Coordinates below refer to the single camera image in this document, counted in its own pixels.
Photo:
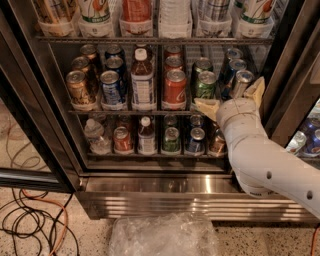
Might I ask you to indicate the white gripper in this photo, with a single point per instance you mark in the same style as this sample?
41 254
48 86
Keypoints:
235 109

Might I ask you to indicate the silver redbull can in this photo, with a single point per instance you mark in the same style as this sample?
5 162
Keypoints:
241 81

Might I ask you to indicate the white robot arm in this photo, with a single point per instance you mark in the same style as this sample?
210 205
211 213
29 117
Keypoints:
261 166

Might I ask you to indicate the front green soda can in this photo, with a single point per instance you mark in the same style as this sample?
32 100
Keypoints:
205 85

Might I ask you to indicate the green soda can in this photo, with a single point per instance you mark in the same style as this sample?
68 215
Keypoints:
200 65
205 85

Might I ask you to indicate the middle blue redbull can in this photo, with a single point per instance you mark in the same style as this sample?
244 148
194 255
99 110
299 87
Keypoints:
232 68

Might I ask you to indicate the blue redbull can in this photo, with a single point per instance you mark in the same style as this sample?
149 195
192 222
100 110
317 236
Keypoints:
230 54
232 68

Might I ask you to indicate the back blue redbull can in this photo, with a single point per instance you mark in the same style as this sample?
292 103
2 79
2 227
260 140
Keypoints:
230 54

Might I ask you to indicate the back green soda can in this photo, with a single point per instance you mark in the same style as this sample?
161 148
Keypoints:
200 65

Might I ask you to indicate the gold can bottom shelf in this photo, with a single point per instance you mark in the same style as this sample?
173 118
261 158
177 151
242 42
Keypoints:
217 146

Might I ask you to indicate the blue can bottom shelf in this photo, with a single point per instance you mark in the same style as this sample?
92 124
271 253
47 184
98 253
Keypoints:
195 141

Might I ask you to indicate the front red cola can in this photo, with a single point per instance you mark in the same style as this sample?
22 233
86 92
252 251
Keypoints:
174 90

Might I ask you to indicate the red cola can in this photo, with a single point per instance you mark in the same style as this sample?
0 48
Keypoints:
173 62
174 90
173 50

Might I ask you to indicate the middle red cola can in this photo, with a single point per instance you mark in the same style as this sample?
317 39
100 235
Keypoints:
173 62

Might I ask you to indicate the green can bottom shelf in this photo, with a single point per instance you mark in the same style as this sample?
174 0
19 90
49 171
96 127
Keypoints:
171 140

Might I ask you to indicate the back red cola can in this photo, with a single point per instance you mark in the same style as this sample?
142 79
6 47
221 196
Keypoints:
173 50

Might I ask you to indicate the silver can top shelf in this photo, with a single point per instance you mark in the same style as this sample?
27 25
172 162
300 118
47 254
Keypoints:
213 18

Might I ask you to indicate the blue can right compartment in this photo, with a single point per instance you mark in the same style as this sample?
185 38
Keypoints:
312 146

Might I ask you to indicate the white green can top right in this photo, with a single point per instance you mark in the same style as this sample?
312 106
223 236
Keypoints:
252 18

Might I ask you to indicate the brown tea bottle middle shelf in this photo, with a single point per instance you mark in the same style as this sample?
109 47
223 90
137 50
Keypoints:
142 80

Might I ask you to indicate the brown tea bottle shelf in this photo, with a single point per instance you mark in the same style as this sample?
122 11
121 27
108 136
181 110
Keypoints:
146 137
142 80

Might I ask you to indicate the brown tea bottle bottom shelf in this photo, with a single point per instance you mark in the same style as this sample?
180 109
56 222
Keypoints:
146 137

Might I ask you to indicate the white bottle top shelf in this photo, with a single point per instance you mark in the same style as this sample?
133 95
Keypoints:
175 19

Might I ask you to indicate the red can bottom shelf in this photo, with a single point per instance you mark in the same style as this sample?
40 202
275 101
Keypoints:
122 139

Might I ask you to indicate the front blue pepsi can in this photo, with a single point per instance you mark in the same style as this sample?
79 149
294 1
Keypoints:
111 87

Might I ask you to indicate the blue pepsi can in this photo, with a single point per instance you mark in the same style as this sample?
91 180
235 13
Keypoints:
114 50
111 87
116 64

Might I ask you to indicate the middle blue pepsi can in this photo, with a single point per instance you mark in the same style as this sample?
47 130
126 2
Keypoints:
116 64

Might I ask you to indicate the red bottle top shelf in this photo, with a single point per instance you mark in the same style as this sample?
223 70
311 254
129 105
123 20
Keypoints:
136 18

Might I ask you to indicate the back blue pepsi can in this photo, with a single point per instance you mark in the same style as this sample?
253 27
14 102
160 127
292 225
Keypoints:
114 50

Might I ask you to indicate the steel fridge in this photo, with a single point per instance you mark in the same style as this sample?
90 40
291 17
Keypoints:
114 186

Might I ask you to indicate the back gold soda can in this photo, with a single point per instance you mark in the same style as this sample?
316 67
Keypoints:
91 52

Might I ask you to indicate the gold soda can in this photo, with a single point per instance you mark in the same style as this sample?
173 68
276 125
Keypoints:
91 52
78 87
83 63

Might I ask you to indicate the middle gold soda can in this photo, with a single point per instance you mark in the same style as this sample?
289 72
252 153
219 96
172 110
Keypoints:
83 63

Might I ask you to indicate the front gold soda can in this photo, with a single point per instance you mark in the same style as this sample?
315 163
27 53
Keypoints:
78 87

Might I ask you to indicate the white green can top shelf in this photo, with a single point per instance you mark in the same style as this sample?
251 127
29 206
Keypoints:
95 20

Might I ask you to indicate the tan drink top shelf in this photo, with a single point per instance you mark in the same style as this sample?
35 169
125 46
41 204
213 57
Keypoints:
58 18

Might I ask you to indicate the glass fridge door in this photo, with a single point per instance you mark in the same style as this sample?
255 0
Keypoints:
38 156

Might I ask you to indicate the clear water bottle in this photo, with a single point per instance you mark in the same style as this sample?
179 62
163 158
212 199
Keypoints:
98 140

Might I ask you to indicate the clear plastic bag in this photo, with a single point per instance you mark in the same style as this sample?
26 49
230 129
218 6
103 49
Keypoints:
175 234

